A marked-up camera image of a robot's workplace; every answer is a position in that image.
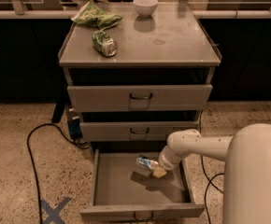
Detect white bowl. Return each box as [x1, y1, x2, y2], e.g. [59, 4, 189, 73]
[133, 0, 158, 17]

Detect green chip bag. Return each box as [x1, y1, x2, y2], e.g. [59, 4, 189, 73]
[71, 2, 122, 30]

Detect blue power adapter box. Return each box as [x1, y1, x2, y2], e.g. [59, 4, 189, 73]
[66, 106, 82, 140]

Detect black cable right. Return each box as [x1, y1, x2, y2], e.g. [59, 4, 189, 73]
[198, 110, 226, 224]

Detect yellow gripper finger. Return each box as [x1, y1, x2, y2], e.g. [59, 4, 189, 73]
[152, 167, 167, 178]

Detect dark counter cabinets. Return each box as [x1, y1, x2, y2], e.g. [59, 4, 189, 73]
[0, 16, 271, 102]

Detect grey drawer cabinet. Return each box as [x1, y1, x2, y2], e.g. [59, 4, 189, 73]
[59, 4, 221, 151]

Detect grey open bottom drawer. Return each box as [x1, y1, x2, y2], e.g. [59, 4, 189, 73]
[80, 150, 204, 223]

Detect silver blue redbull can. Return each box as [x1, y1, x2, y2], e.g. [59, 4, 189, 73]
[135, 155, 159, 172]

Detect blue tape cross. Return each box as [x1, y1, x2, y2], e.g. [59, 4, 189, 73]
[41, 197, 71, 224]

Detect black cable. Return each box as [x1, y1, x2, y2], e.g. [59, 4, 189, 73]
[198, 110, 226, 224]
[26, 122, 90, 224]

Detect grey middle drawer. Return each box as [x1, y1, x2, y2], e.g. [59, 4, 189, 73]
[80, 121, 198, 142]

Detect grey top drawer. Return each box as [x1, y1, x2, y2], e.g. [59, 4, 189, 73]
[67, 85, 212, 112]

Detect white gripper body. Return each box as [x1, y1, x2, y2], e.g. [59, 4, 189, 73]
[159, 146, 181, 171]

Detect black cable left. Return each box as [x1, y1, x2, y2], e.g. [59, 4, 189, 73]
[26, 122, 90, 224]

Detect green soda can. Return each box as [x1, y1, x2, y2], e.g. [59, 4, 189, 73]
[92, 31, 118, 57]

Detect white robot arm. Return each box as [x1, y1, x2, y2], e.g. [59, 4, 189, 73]
[159, 123, 271, 224]

